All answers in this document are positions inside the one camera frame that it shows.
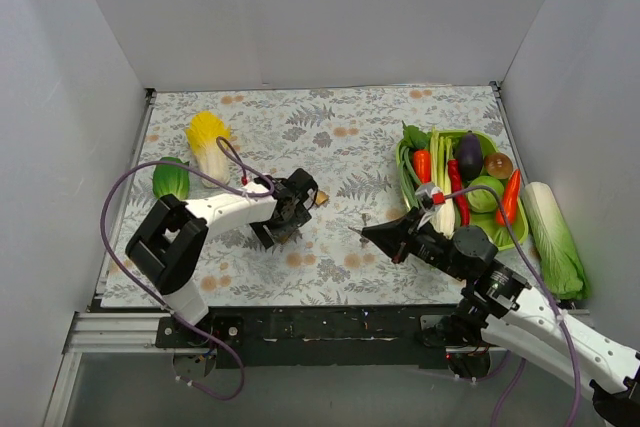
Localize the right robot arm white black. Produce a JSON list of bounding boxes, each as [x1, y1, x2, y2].
[[359, 209, 639, 426]]

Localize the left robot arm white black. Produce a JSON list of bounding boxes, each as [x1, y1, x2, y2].
[[125, 168, 318, 347]]

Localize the small brass padlock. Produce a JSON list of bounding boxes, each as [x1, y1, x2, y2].
[[314, 190, 329, 206]]

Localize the white green scallions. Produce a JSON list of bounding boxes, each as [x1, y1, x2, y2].
[[430, 127, 455, 238]]

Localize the green long beans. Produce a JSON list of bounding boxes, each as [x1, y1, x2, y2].
[[395, 143, 422, 210]]

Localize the round green cabbage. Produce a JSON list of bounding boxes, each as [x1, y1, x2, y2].
[[466, 176, 504, 214]]

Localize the green plastic basket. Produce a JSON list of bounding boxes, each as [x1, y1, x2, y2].
[[395, 129, 530, 253]]

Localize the red chili pepper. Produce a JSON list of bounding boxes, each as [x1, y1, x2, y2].
[[447, 159, 470, 226]]

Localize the orange red pepper left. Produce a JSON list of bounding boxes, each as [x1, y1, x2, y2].
[[412, 149, 431, 184]]

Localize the green spinach leaves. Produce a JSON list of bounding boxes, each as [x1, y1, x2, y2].
[[396, 123, 431, 159]]

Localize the orange carrot pepper right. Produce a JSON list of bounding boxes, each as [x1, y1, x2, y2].
[[495, 169, 521, 226]]

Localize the floral table cloth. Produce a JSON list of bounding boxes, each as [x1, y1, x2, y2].
[[113, 86, 511, 306]]

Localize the purple eggplant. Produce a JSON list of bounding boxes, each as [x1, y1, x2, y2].
[[454, 131, 484, 182]]

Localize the brown mushroom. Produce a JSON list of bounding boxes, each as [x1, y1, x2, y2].
[[484, 152, 514, 180]]

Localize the yellow napa cabbage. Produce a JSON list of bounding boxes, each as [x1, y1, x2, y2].
[[185, 111, 231, 184]]

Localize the green bok choy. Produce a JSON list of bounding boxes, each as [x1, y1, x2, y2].
[[152, 157, 190, 200]]

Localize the large green napa cabbage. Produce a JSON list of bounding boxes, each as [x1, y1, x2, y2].
[[521, 182, 591, 300]]

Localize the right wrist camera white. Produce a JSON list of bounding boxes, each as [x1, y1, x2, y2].
[[415, 182, 445, 229]]

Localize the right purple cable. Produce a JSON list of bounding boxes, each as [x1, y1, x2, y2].
[[439, 184, 583, 427]]

